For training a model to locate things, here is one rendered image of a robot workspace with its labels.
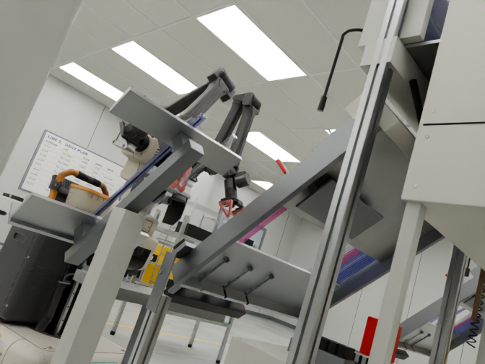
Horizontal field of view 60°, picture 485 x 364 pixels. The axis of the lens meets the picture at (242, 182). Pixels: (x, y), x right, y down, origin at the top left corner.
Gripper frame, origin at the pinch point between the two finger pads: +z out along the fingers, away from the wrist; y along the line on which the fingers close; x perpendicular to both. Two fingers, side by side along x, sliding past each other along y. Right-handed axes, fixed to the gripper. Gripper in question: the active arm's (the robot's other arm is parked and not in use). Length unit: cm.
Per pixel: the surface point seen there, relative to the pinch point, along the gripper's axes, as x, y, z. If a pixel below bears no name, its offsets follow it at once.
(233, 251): 6.7, 26.0, 8.2
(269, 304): 22, 61, 11
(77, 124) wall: 384, 219, -565
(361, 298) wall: 285, 906, -297
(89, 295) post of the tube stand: 18.2, -14.8, 24.6
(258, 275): 12.1, 44.3, 8.7
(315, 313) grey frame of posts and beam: -17.9, 11.3, 43.1
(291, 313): 22, 74, 12
